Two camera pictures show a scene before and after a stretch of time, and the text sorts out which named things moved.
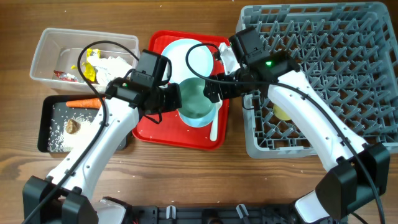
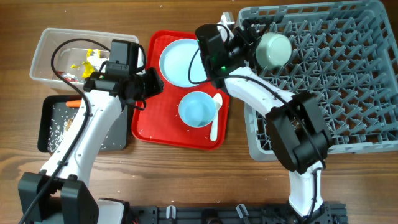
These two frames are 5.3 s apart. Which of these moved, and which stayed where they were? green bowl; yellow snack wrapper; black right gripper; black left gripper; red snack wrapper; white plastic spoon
Moved: green bowl; black right gripper; black left gripper
Stayed: red snack wrapper; white plastic spoon; yellow snack wrapper
